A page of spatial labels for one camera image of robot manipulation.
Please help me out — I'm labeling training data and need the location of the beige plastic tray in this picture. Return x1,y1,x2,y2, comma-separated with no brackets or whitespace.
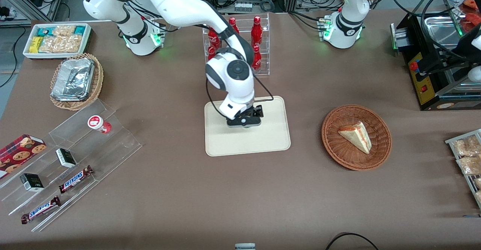
204,96,291,157

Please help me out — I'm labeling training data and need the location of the dark green gum box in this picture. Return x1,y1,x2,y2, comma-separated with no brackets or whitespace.
20,173,44,192
56,148,77,168

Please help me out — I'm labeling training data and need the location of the black food warmer yellow panel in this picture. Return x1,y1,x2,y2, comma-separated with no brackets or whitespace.
390,0,481,111

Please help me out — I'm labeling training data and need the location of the clear acrylic bottle rack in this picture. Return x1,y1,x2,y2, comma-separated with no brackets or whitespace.
203,13,270,76

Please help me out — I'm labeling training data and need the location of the round brown wicker basket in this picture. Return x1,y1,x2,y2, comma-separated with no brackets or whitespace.
321,105,392,171

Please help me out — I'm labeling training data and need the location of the wrapped triangle sandwich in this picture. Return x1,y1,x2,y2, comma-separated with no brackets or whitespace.
337,121,372,155

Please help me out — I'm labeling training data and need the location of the clear acrylic stepped display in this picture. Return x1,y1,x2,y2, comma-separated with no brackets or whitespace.
0,98,142,232

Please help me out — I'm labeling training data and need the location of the red white yogurt cup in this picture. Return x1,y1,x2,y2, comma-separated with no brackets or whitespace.
87,115,112,134

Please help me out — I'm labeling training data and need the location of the oval wicker basket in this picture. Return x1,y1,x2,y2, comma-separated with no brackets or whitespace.
50,53,104,111

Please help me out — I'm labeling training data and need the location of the white snack bin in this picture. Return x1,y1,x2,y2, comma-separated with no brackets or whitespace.
23,23,92,60

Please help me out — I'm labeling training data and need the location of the foil containers stack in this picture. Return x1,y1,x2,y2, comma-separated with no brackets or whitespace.
51,58,95,102

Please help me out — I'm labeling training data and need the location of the snickers bar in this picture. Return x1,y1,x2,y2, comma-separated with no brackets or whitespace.
59,165,94,194
21,195,61,224

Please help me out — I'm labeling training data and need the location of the clear bag of crackers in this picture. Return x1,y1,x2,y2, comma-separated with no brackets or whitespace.
39,35,82,53
54,25,77,37

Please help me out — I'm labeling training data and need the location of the yellow snack pack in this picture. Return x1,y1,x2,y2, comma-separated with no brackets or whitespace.
29,36,44,54

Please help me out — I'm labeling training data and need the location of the red tartan cookie box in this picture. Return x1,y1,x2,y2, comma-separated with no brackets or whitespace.
0,134,47,179

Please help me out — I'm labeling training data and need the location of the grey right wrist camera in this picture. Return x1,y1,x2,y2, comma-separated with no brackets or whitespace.
227,115,262,129

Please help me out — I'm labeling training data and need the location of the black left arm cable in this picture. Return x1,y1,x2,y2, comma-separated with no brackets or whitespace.
389,0,464,61

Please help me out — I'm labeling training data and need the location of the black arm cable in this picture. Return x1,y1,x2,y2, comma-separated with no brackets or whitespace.
206,73,275,121
389,0,464,61

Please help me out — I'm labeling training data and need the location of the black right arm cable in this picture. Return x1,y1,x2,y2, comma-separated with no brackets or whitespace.
206,73,275,121

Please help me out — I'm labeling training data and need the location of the grey wire bread rack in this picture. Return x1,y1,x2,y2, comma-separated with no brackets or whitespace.
445,129,481,210

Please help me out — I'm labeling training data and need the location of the black cable loop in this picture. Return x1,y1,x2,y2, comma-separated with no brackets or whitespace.
325,233,380,250

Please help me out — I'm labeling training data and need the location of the black floor cable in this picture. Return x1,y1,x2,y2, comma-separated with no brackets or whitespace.
0,26,27,89

